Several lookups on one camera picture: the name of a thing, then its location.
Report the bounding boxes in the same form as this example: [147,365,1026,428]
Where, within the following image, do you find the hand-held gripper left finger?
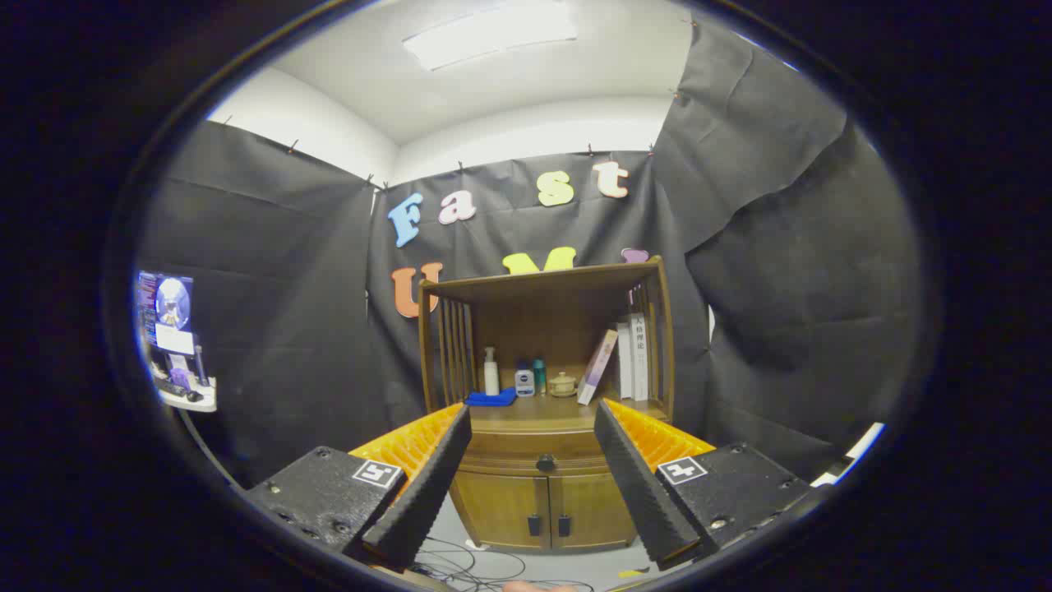
[244,402,473,574]

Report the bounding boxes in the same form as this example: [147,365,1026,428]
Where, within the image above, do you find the purple and white book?
[577,330,619,405]

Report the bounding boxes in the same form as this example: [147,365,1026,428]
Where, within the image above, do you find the wooden drawer with black knob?
[456,432,611,476]

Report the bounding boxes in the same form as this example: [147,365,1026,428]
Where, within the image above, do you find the wooden countertop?
[427,386,668,434]

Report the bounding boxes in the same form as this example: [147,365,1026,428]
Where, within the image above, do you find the plain white book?
[616,322,634,400]

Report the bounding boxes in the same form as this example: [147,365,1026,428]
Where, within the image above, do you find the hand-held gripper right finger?
[593,398,814,572]

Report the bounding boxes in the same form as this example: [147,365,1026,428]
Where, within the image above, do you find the ceiling light panel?
[403,4,578,72]

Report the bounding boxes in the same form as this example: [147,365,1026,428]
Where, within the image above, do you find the wooden cabinet door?
[449,470,551,550]
[549,473,639,550]

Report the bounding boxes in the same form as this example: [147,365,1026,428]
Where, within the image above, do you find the black floor cables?
[407,534,594,592]

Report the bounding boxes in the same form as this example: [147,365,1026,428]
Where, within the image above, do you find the wooden cabinet with hutch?
[418,256,676,552]

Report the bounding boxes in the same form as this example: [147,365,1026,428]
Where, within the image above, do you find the black backdrop cloth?
[136,16,921,494]

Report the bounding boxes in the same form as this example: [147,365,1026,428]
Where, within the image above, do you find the white book with black print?
[630,314,650,402]

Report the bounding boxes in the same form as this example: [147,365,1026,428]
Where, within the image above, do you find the computer monitor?
[136,271,196,356]

